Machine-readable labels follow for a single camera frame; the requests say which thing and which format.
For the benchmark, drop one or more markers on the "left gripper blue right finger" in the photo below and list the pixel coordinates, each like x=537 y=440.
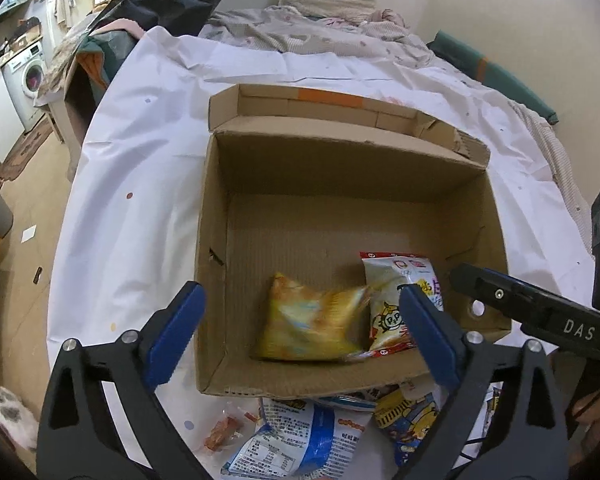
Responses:
x=438 y=338

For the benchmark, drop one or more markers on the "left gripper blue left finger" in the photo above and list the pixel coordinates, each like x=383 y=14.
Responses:
x=168 y=332

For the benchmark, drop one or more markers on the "blue yellow tiger snack bag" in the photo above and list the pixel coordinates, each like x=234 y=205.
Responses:
x=406 y=414

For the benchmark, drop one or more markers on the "yellow cheese snack bag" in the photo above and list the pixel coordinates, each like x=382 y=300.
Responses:
x=308 y=325

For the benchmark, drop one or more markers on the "small clear red snack packet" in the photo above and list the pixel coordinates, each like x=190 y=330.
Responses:
x=231 y=426

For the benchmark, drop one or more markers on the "white blue snack bag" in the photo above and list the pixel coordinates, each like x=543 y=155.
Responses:
x=298 y=439

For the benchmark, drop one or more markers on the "person's right hand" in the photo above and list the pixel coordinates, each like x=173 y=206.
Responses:
x=591 y=420

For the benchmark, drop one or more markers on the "brown cardboard box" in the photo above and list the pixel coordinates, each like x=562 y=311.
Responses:
x=302 y=182

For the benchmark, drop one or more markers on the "brown floor mat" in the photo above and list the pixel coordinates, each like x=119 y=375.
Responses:
x=24 y=149

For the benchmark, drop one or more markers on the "white washing machine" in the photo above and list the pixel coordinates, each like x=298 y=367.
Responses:
x=23 y=76

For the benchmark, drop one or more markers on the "crumpled floral blanket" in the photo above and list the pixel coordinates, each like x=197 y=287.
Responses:
x=284 y=29

